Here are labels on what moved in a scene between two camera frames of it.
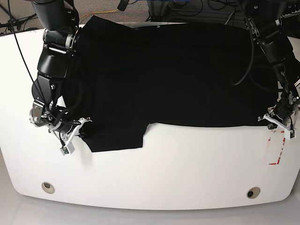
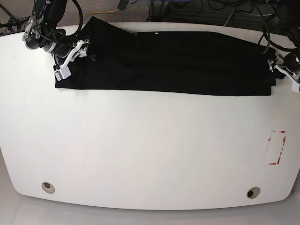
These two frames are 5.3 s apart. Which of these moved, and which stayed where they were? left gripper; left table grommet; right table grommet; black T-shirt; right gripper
Moved: black T-shirt; left gripper; right gripper
Stayed: left table grommet; right table grommet
